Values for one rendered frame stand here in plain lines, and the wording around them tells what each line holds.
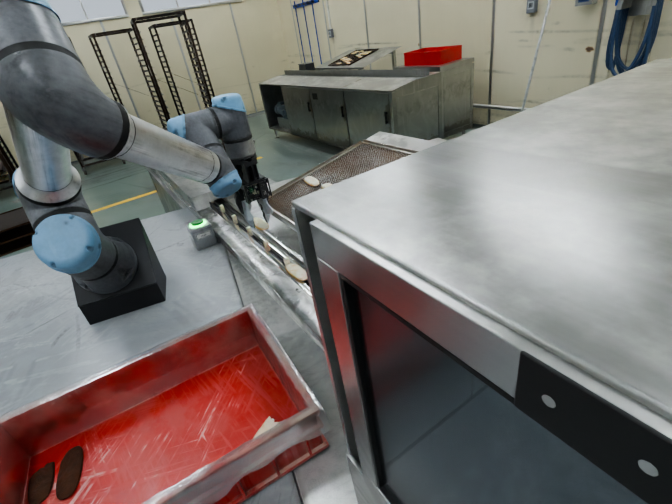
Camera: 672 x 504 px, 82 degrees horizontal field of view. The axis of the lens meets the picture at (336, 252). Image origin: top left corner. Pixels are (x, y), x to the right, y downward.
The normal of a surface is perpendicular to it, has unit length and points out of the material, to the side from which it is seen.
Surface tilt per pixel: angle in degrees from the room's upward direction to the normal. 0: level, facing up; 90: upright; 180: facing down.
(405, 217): 0
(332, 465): 0
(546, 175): 0
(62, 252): 54
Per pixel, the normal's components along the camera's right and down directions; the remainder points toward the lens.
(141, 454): -0.15, -0.85
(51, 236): 0.22, -0.15
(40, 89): 0.35, 0.28
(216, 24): 0.55, 0.36
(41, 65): 0.50, -0.11
